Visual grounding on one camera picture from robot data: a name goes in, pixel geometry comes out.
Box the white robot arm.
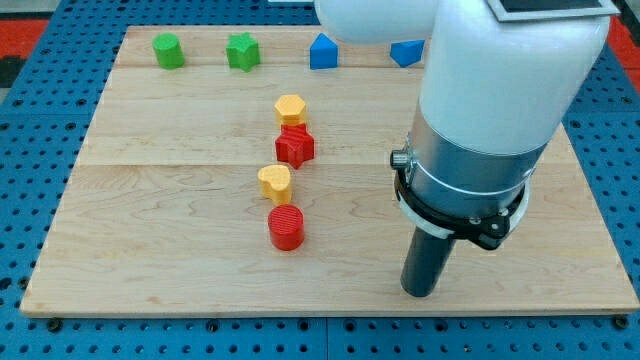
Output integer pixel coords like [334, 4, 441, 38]
[314, 0, 617, 250]

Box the red star block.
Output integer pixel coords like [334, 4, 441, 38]
[275, 124, 315, 169]

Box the yellow heart block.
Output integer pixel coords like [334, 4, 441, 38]
[257, 165, 292, 206]

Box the red cylinder block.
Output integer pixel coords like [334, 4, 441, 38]
[268, 204, 304, 251]

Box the yellow hexagon block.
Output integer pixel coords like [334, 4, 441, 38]
[274, 94, 307, 126]

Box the light wooden board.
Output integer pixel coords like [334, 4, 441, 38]
[21, 26, 639, 318]

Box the blue pentagon house block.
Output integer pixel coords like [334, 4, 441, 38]
[309, 33, 339, 70]

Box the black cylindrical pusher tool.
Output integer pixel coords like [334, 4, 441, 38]
[400, 228, 456, 297]

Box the green star block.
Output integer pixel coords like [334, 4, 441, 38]
[226, 32, 261, 72]

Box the blue triangular block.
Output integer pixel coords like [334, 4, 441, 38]
[390, 40, 425, 67]

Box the green cylinder block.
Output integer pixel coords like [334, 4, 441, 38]
[152, 33, 185, 70]

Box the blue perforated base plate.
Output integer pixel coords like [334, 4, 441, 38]
[1, 0, 639, 359]

